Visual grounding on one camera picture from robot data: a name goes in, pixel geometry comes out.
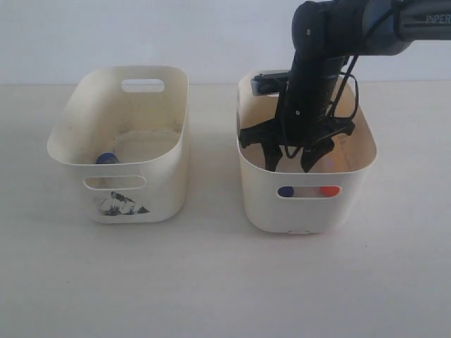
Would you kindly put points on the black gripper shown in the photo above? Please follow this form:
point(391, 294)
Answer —
point(305, 114)

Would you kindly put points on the clear bottle orange cap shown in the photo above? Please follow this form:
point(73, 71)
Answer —
point(330, 191)

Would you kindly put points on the clear bottle blue cap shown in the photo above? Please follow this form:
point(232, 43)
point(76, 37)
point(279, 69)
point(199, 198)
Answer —
point(107, 158)

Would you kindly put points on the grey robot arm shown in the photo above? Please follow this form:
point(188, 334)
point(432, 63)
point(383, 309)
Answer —
point(328, 37)

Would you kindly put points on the cream plastic bin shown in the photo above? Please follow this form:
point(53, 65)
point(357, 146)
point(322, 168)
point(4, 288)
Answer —
point(308, 211)
point(140, 113)

